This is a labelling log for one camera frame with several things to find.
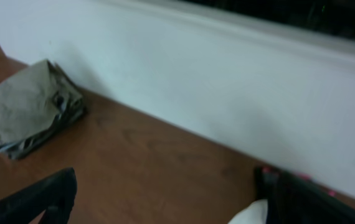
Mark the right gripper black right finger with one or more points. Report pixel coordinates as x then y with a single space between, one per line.
334 214

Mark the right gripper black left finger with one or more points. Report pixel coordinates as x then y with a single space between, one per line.
52 196

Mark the olive green shorts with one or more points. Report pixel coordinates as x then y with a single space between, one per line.
33 100

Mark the black garment with red trim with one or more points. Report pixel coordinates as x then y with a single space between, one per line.
267 183

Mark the white printed t-shirt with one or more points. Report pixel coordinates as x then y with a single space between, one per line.
255 213

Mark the grey folded shorts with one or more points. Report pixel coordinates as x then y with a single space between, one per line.
20 149

